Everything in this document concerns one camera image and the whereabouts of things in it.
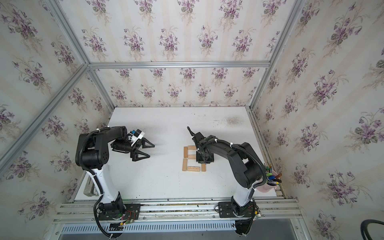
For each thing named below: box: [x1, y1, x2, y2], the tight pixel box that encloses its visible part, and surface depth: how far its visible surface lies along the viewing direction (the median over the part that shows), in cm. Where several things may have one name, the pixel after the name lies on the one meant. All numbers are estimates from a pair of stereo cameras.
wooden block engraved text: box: [201, 163, 207, 172], surface depth 89 cm
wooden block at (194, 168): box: [187, 166, 201, 172], surface depth 88 cm
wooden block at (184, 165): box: [182, 158, 188, 172], surface depth 91 cm
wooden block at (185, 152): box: [183, 146, 188, 158], surface depth 97 cm
